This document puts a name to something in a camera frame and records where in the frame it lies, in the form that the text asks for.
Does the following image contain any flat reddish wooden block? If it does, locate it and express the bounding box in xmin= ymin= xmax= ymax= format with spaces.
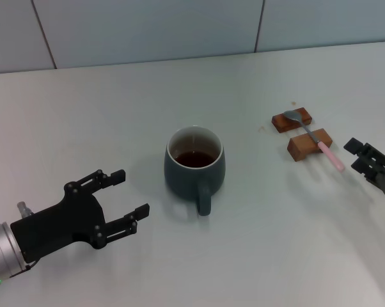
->
xmin=271 ymin=107 xmax=314 ymax=134

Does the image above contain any grey ceramic cup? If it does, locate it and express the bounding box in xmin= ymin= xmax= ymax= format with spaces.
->
xmin=163 ymin=125 xmax=227 ymax=217

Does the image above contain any pink handled metal spoon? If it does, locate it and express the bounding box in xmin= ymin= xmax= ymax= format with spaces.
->
xmin=283 ymin=110 xmax=346 ymax=173

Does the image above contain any notched light wooden block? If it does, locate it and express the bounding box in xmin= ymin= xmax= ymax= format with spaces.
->
xmin=287 ymin=128 xmax=334 ymax=163

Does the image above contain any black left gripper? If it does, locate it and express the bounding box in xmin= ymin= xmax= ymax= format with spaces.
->
xmin=10 ymin=169 xmax=151 ymax=265

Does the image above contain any dark coffee liquid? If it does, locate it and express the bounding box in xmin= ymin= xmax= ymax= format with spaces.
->
xmin=173 ymin=150 xmax=216 ymax=169

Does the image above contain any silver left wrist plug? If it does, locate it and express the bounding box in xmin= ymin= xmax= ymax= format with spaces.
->
xmin=17 ymin=201 xmax=33 ymax=217

